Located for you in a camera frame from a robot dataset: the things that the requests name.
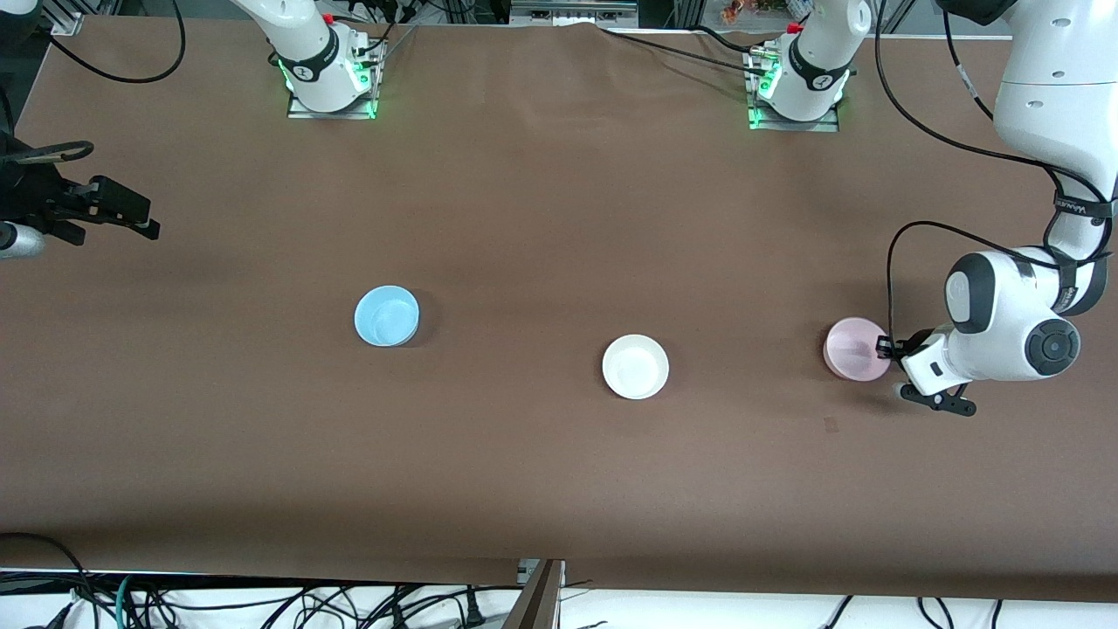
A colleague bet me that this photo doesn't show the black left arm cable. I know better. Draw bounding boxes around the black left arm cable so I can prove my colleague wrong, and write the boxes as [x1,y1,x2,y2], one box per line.
[873,0,1118,346]

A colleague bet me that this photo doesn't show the brown table cover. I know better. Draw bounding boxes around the brown table cover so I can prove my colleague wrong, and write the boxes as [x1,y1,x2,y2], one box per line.
[0,16,1118,604]

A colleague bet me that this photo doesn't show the black looping floor cable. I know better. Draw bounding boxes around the black looping floor cable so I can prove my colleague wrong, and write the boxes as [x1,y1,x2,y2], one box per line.
[0,532,93,629]

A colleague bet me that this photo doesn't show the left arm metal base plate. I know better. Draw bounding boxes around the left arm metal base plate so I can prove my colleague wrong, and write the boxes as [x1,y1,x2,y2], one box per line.
[747,48,841,134]

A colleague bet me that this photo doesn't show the short black table cable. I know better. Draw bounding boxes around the short black table cable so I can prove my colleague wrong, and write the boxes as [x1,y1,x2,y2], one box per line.
[694,24,763,53]

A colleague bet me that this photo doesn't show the light blue bowl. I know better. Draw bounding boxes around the light blue bowl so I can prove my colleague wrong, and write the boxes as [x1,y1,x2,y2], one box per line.
[354,285,421,349]

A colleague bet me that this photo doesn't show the white bowl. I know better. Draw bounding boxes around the white bowl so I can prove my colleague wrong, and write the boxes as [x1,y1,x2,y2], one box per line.
[602,334,671,401]

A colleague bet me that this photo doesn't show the aluminium profile beam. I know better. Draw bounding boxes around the aluminium profile beam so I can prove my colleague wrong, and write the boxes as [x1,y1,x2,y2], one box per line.
[505,559,565,629]

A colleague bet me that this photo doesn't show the metal rail device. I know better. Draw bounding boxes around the metal rail device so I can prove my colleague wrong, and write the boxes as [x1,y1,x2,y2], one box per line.
[511,0,638,27]

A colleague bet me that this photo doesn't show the long black table cable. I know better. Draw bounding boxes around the long black table cable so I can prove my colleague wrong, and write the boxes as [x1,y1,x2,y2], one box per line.
[603,29,771,74]

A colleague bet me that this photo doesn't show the pink bowl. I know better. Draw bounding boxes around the pink bowl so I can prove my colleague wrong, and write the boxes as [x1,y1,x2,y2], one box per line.
[823,317,893,383]

